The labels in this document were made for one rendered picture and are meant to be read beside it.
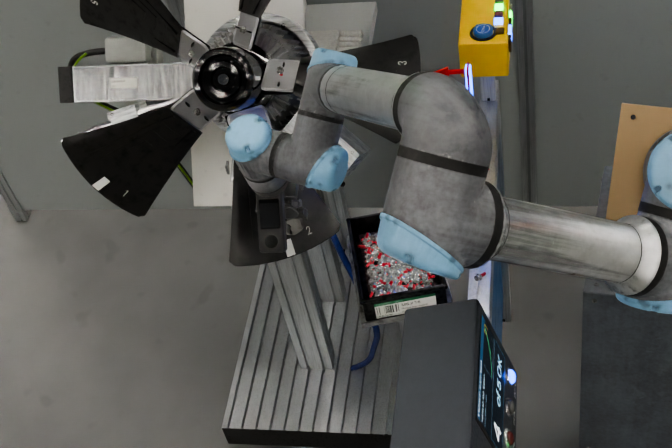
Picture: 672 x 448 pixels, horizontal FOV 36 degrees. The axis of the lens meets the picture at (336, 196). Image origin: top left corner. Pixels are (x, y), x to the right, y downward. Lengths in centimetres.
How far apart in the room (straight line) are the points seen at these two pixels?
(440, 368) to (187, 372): 172
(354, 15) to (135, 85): 69
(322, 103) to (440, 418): 53
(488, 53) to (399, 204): 92
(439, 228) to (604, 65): 160
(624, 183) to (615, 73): 110
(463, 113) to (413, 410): 39
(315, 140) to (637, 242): 51
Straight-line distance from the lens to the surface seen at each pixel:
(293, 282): 253
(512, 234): 133
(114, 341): 317
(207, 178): 222
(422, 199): 124
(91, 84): 218
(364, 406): 274
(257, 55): 199
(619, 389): 197
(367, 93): 143
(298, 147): 161
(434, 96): 127
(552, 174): 307
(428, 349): 140
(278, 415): 277
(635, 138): 174
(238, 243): 192
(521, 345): 291
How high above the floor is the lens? 238
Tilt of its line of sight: 45 degrees down
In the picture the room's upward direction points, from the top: 13 degrees counter-clockwise
